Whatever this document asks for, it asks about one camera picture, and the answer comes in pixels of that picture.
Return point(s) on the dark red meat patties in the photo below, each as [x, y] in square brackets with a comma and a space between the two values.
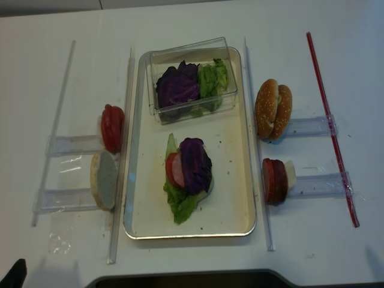
[275, 181]

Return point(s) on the purple cabbage leaf on tray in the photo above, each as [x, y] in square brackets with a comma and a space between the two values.
[196, 166]

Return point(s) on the sesame bun half remaining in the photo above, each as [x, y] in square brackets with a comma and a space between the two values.
[284, 110]

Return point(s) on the clear rail far left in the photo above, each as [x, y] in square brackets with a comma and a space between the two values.
[57, 117]

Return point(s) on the clear pusher track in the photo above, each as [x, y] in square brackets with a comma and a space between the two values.
[334, 185]
[72, 200]
[311, 127]
[73, 145]

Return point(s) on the clear pusher track lower left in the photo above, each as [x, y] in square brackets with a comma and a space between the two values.
[72, 200]

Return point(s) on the green lettuce in box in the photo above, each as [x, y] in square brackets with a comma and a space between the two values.
[212, 81]

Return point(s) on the purple cabbage in box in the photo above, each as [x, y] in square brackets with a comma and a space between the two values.
[178, 85]

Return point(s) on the clear pusher track upper left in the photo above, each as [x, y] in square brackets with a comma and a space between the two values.
[73, 145]

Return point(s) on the clear pusher track upper right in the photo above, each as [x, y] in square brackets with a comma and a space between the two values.
[311, 127]

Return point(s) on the clear plastic box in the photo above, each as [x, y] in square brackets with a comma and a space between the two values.
[198, 53]

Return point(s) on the clear tape patch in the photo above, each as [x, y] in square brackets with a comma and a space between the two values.
[59, 239]

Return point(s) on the black object bottom left corner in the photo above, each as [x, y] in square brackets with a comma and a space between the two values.
[16, 275]

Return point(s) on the clear pusher track lower right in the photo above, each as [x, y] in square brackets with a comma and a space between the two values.
[334, 185]

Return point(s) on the sesame bun top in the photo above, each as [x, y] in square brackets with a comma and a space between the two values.
[266, 107]

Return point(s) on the cream metal tray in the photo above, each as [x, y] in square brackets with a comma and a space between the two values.
[229, 209]

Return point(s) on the red tomato slices stack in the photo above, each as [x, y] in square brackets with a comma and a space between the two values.
[112, 122]

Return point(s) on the white bread slice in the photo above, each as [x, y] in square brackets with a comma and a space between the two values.
[103, 179]

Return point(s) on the clear rail right of tray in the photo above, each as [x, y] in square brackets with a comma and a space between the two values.
[270, 246]

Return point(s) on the green lettuce leaf on tray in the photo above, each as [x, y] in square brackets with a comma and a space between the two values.
[181, 204]

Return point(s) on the red plastic rail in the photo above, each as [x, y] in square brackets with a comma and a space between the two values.
[340, 163]

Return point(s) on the white cheese slice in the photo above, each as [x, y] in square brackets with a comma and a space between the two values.
[290, 173]

